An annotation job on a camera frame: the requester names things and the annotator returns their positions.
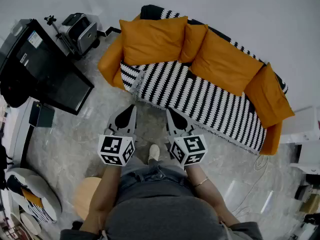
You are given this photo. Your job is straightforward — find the cardboard box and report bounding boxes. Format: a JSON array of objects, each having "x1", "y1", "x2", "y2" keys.
[{"x1": 299, "y1": 193, "x2": 320, "y2": 214}]

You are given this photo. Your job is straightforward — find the silver suitcase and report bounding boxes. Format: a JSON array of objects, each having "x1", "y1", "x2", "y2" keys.
[{"x1": 58, "y1": 12, "x2": 101, "y2": 57}]

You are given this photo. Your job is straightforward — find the person's right forearm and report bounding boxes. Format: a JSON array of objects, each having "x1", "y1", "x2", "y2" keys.
[{"x1": 184, "y1": 163, "x2": 241, "y2": 227}]

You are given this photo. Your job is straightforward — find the white floor cable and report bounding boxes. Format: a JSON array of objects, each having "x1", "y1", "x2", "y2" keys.
[{"x1": 231, "y1": 154, "x2": 270, "y2": 217}]

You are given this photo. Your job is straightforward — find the person's left forearm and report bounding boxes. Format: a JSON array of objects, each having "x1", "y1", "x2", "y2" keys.
[{"x1": 79, "y1": 165, "x2": 122, "y2": 235}]

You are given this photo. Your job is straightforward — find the black glass cabinet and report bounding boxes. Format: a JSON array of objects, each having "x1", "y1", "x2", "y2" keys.
[{"x1": 0, "y1": 18, "x2": 95, "y2": 116}]

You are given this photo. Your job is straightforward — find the thin gold bracelet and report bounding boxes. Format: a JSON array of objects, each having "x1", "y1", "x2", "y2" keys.
[{"x1": 193, "y1": 176, "x2": 209, "y2": 188}]

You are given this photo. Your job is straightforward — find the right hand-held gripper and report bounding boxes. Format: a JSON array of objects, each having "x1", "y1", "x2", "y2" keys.
[{"x1": 166, "y1": 108, "x2": 209, "y2": 166}]

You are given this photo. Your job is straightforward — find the black white patterned blanket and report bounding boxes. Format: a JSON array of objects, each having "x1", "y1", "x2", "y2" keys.
[{"x1": 119, "y1": 4, "x2": 289, "y2": 155}]

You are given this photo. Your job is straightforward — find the black tripod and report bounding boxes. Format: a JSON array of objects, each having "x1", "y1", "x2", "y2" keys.
[{"x1": 44, "y1": 14, "x2": 76, "y2": 57}]

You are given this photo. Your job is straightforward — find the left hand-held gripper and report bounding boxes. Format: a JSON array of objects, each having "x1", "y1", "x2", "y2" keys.
[{"x1": 97, "y1": 104, "x2": 138, "y2": 167}]

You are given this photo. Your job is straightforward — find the person's grey shirt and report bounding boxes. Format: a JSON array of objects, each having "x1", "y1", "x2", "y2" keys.
[{"x1": 59, "y1": 181, "x2": 263, "y2": 240}]

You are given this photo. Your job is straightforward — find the black box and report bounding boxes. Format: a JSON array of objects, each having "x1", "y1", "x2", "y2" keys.
[{"x1": 28, "y1": 100, "x2": 56, "y2": 129}]

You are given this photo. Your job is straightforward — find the white low cabinet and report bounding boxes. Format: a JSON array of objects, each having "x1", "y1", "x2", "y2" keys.
[{"x1": 289, "y1": 140, "x2": 320, "y2": 175}]

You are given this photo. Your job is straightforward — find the orange sofa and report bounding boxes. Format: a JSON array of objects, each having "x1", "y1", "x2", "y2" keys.
[{"x1": 97, "y1": 4, "x2": 290, "y2": 156}]

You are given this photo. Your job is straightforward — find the white shoe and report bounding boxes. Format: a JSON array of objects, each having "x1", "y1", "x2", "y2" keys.
[{"x1": 147, "y1": 143, "x2": 161, "y2": 164}]

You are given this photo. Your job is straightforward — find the round wooden stool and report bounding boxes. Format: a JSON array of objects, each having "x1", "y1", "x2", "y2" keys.
[{"x1": 73, "y1": 176, "x2": 102, "y2": 221}]

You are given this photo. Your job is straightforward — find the person's blue jeans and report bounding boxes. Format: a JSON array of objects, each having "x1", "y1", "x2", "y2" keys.
[{"x1": 119, "y1": 156, "x2": 196, "y2": 205}]

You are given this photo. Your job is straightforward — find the white armchair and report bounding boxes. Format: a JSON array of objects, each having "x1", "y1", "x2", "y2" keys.
[{"x1": 4, "y1": 167, "x2": 63, "y2": 225}]

